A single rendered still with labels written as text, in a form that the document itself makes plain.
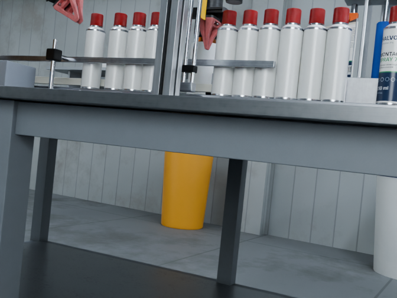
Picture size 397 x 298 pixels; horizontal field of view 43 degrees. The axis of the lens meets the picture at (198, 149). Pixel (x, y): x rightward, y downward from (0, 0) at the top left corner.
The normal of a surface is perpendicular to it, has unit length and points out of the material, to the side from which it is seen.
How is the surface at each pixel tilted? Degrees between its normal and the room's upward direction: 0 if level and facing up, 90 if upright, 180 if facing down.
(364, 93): 90
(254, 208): 90
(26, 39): 90
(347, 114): 90
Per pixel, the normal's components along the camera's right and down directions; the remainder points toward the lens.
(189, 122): -0.43, -0.04
